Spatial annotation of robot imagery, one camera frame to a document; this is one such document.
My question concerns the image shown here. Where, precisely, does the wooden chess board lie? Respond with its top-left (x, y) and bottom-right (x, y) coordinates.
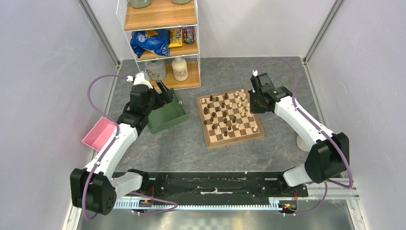
top-left (196, 89), bottom-right (265, 149)

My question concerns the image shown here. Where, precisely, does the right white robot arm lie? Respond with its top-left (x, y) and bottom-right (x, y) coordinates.
top-left (249, 70), bottom-right (352, 196)

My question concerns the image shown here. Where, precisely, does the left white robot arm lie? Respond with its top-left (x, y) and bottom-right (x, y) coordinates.
top-left (70, 80), bottom-right (174, 215)

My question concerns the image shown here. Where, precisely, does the green plastic tray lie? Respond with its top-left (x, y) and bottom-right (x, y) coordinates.
top-left (147, 89), bottom-right (189, 134)

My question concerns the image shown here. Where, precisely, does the cream lotion bottle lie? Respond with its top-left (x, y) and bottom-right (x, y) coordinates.
top-left (172, 57), bottom-right (188, 81)

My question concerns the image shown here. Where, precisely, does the blue snack bag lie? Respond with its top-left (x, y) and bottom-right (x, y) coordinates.
top-left (130, 29), bottom-right (169, 58)

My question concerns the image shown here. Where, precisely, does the pink plastic tray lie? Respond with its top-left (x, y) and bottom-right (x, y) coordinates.
top-left (81, 117), bottom-right (116, 152)

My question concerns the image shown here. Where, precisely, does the white paper roll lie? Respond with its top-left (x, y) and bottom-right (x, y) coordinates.
top-left (296, 136), bottom-right (311, 152)

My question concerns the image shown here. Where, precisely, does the yellow candy bag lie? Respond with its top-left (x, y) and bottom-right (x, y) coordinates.
top-left (169, 28), bottom-right (183, 48)

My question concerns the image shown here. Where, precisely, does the brown candy bag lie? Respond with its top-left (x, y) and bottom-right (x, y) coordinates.
top-left (182, 26), bottom-right (196, 45)

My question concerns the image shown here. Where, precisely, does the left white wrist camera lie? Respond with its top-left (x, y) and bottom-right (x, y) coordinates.
top-left (126, 71), bottom-right (153, 89)

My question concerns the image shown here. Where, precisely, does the white wire wooden shelf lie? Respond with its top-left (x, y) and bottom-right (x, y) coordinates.
top-left (116, 0), bottom-right (201, 89)

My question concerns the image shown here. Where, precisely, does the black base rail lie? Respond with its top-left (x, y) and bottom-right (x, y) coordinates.
top-left (115, 172), bottom-right (308, 211)

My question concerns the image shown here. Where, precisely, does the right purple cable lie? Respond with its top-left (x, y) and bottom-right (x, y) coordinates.
top-left (253, 57), bottom-right (355, 217)

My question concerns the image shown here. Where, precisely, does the purple cable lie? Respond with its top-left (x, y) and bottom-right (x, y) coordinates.
top-left (253, 57), bottom-right (355, 217)
top-left (81, 74), bottom-right (179, 221)

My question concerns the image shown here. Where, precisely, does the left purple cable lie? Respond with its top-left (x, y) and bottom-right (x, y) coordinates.
top-left (81, 74), bottom-right (179, 221)

